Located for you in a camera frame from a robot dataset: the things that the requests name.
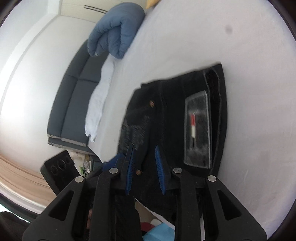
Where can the yellow pillow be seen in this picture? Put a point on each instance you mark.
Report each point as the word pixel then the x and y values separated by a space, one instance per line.
pixel 151 3

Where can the blue folded duvet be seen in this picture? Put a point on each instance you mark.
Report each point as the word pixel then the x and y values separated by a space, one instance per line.
pixel 116 30

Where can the white bed sheet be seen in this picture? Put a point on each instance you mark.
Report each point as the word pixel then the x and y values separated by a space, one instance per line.
pixel 253 42

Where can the black speaker box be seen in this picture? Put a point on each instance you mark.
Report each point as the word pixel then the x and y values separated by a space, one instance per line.
pixel 59 171

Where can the dark grey sofa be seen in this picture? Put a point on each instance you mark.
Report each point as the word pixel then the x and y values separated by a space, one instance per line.
pixel 66 125

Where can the black pants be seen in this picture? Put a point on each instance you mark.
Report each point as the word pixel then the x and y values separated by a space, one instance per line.
pixel 186 117

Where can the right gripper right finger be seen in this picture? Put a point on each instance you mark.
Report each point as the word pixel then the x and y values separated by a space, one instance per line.
pixel 160 170

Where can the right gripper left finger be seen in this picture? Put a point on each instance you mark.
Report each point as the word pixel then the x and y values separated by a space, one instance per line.
pixel 127 170

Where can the white wardrobe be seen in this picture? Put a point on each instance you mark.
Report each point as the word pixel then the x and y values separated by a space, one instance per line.
pixel 91 10

